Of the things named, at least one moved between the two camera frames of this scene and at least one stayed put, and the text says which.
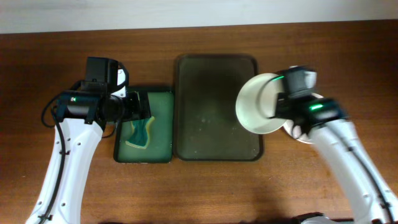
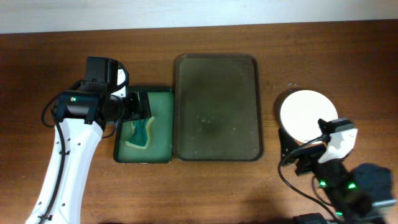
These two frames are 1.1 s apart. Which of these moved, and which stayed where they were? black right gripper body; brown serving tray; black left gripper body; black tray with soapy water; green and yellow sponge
Moved: black right gripper body
Stayed: green and yellow sponge; black tray with soapy water; brown serving tray; black left gripper body
